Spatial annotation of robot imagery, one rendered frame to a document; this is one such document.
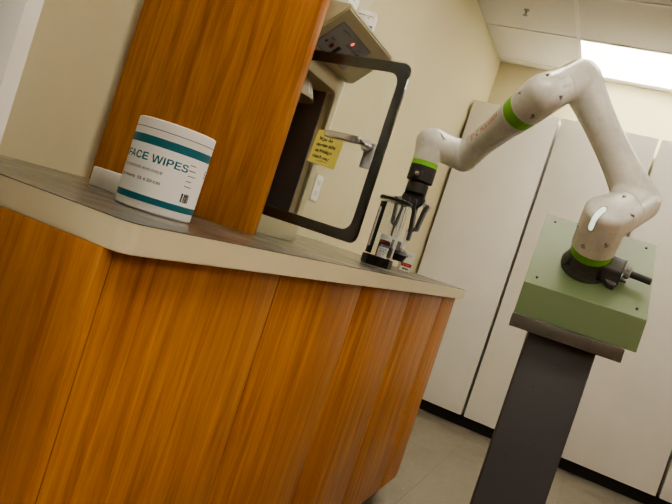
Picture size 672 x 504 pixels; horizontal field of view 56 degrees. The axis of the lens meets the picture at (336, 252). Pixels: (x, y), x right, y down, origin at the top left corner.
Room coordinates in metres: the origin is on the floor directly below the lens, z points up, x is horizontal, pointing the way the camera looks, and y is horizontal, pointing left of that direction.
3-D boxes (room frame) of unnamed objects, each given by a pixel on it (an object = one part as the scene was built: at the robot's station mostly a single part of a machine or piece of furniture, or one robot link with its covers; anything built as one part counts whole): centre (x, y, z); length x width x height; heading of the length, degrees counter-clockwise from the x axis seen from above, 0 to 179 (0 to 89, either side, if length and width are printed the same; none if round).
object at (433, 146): (2.21, -0.21, 1.38); 0.13 x 0.11 x 0.14; 106
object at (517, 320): (1.99, -0.75, 0.92); 0.32 x 0.32 x 0.04; 73
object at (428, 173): (2.20, -0.20, 1.28); 0.12 x 0.09 x 0.06; 157
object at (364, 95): (1.43, 0.10, 1.19); 0.30 x 0.01 x 0.40; 59
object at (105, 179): (1.36, 0.44, 0.96); 0.16 x 0.12 x 0.04; 145
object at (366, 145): (1.37, 0.05, 1.20); 0.10 x 0.05 x 0.03; 59
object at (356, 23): (1.63, 0.13, 1.46); 0.32 x 0.11 x 0.10; 157
